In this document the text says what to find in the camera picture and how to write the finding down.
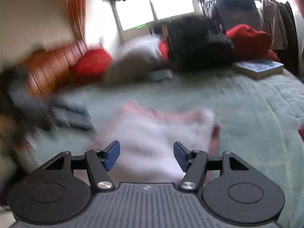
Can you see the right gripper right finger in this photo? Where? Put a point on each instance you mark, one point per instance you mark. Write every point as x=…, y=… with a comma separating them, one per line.
x=230, y=189

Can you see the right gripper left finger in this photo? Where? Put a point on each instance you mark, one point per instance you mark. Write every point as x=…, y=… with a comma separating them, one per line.
x=64, y=186

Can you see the pink and white sweater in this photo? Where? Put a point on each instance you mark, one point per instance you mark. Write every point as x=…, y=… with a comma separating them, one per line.
x=147, y=137

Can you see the clothes rack with garments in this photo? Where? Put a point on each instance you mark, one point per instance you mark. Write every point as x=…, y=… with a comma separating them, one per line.
x=270, y=16

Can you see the wooden headboard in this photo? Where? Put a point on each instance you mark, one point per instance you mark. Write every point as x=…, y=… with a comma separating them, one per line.
x=48, y=71

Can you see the green plaid bed blanket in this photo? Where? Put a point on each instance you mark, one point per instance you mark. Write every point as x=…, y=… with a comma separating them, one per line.
x=258, y=119

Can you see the red quilt left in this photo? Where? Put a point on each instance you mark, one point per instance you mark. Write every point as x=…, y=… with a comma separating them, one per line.
x=91, y=67

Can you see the red quilt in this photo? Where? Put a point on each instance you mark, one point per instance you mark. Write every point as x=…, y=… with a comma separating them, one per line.
x=91, y=67
x=249, y=44

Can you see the grey green pillow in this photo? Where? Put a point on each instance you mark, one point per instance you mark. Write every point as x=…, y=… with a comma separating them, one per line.
x=135, y=59

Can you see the blue white book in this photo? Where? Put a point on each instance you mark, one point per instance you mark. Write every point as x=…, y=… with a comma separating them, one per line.
x=258, y=69

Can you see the red plaid curtain left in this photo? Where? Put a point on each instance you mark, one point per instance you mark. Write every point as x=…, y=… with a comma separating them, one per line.
x=76, y=11

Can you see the red quilt right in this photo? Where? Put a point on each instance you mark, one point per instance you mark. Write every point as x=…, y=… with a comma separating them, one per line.
x=249, y=44

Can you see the black backpack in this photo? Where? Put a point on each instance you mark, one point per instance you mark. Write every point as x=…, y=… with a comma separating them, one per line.
x=196, y=43

